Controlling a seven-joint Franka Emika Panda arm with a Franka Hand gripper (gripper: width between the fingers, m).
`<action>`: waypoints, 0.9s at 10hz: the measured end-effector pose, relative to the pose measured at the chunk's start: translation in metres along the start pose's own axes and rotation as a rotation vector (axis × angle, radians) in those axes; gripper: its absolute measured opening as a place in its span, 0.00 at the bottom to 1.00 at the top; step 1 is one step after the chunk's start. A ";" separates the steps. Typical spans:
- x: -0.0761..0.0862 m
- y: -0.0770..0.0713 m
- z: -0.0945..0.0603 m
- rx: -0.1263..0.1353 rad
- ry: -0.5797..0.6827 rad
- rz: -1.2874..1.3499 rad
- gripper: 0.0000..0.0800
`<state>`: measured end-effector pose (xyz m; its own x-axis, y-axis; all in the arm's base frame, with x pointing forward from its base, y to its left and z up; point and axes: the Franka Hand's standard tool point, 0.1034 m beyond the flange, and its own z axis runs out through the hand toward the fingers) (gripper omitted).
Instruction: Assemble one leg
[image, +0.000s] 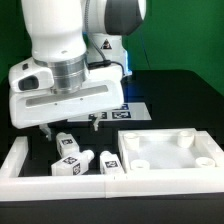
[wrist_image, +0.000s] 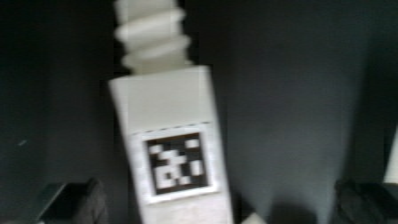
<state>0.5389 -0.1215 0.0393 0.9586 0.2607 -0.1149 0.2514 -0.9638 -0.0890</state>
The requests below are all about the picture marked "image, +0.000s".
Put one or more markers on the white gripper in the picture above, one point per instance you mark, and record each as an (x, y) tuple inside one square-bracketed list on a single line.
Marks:
[(101, 91)]

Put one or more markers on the white square tabletop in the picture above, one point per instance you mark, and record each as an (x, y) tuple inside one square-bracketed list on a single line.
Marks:
[(146, 150)]

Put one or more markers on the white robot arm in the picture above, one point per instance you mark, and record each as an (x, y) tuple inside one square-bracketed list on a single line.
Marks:
[(68, 75)]

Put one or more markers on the white marker sheet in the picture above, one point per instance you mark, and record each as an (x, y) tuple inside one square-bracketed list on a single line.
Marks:
[(129, 111)]

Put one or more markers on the white U-shaped fence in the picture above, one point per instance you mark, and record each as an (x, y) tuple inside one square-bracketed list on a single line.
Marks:
[(13, 187)]

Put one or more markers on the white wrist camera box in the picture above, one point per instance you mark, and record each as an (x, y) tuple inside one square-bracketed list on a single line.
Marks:
[(28, 75)]

